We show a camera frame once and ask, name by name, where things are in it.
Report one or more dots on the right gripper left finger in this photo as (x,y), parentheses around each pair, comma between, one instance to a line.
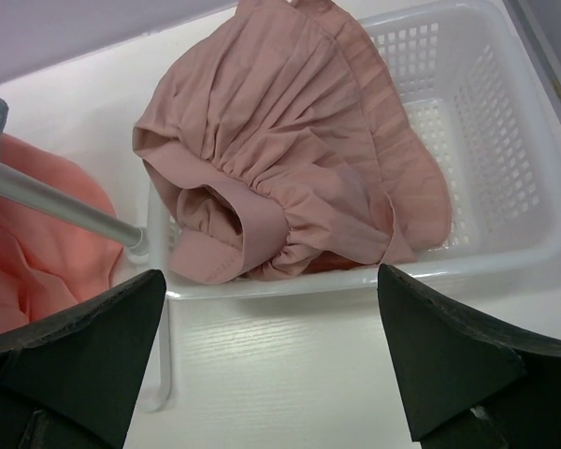
(72,380)

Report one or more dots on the white plastic basket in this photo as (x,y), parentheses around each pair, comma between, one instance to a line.
(466,87)

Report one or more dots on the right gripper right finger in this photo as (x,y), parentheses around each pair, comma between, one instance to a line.
(467,379)

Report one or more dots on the coral pink skirt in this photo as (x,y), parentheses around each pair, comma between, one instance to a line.
(48,265)

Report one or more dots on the dusty pink ruffled skirt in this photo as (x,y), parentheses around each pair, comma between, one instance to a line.
(280,146)

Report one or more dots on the white clothes rack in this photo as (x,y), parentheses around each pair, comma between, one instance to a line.
(145,247)

